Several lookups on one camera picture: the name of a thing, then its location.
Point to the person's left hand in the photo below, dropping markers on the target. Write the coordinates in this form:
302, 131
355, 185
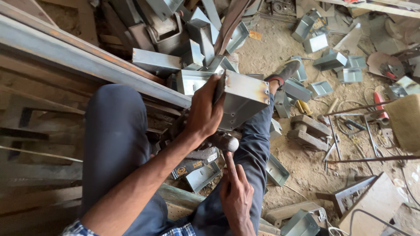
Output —
203, 114

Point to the person's right hand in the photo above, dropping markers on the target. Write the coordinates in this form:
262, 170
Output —
238, 196

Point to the galvanized metal box with scorch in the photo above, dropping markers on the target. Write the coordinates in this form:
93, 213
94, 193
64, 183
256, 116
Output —
242, 98

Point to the hammer with rounded head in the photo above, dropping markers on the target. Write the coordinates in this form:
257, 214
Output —
224, 142

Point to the shallow galvanized metal tray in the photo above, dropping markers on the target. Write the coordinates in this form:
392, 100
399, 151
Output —
276, 170
203, 177

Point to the person's right leg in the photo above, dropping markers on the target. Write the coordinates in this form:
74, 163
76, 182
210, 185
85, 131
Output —
252, 154

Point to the person's leg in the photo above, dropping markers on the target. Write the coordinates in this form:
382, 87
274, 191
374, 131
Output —
114, 141
252, 154

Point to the black carton with yellow label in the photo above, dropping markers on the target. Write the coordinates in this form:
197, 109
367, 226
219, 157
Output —
190, 165

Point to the galvanized metal channel piece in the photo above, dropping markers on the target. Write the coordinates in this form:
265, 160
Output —
300, 226

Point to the small folded metal box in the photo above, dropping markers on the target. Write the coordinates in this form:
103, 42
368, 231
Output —
275, 128

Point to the pile of galvanized metal boxes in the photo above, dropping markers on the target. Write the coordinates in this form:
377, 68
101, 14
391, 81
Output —
193, 39

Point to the black shoe with red trim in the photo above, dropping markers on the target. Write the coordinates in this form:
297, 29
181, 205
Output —
284, 72

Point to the person's left leg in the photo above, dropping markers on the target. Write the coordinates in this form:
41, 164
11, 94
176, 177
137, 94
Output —
114, 141

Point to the wooden block stand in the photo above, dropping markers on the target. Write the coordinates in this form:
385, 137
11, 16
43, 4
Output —
308, 131

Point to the long rusty steel beam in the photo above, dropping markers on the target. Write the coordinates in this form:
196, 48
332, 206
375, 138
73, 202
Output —
82, 60

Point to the brown wooden board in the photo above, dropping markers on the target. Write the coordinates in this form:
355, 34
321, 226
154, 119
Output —
374, 203

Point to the scattered metal trays on ground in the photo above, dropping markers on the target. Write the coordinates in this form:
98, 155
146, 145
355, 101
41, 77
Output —
329, 60

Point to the long thin steel rod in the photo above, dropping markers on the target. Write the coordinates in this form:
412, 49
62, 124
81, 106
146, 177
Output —
357, 108
374, 159

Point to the stack of wooden planks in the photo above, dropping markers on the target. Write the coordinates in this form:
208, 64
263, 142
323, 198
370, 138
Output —
36, 137

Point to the woven straw mat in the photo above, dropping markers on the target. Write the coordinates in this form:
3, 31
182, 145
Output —
405, 121

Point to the round rusty metal plate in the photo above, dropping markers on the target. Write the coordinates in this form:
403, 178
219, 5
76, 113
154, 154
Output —
380, 62

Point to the dark metal bracket frame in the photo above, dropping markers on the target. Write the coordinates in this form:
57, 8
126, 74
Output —
341, 193

